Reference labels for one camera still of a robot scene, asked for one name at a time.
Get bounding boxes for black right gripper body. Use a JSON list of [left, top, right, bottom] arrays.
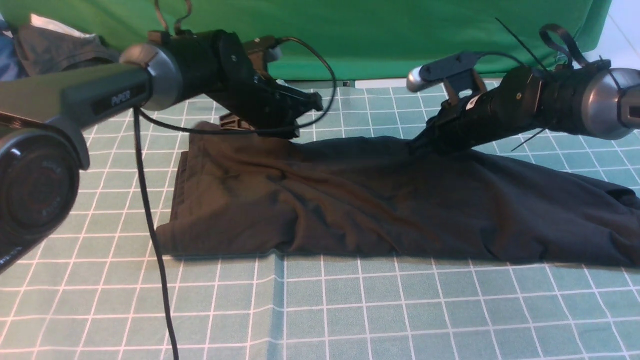
[[409, 66, 544, 156]]

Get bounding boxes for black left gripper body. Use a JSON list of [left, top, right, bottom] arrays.
[[199, 30, 323, 133]]

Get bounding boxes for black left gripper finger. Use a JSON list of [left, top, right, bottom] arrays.
[[260, 120, 300, 140], [219, 112, 255, 132]]

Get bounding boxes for dark gray long-sleeve top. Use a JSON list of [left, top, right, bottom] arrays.
[[156, 131, 640, 267]]

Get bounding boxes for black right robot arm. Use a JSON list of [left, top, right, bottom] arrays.
[[409, 60, 639, 155]]

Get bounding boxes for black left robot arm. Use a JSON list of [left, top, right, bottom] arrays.
[[0, 29, 323, 271]]

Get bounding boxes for green backdrop cloth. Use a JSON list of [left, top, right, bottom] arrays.
[[1, 0, 611, 81]]

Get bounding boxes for crumpled dark gray garment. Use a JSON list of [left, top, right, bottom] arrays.
[[13, 24, 121, 76]]

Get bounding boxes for green checkered table mat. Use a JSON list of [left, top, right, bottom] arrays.
[[0, 76, 640, 360]]

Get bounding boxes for blue garment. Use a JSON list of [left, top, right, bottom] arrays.
[[0, 30, 28, 82]]

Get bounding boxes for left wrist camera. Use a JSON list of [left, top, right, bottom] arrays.
[[243, 35, 282, 78]]

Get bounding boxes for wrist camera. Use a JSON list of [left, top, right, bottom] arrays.
[[243, 35, 282, 78], [406, 51, 487, 106]]

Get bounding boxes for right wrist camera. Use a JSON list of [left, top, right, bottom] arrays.
[[406, 51, 487, 106]]

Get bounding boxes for black right camera cable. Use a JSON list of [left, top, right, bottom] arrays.
[[475, 18, 621, 151]]

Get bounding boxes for black camera cable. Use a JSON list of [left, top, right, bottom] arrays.
[[132, 36, 338, 360], [475, 18, 621, 151]]

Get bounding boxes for black left camera cable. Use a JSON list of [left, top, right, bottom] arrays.
[[132, 36, 338, 360]]

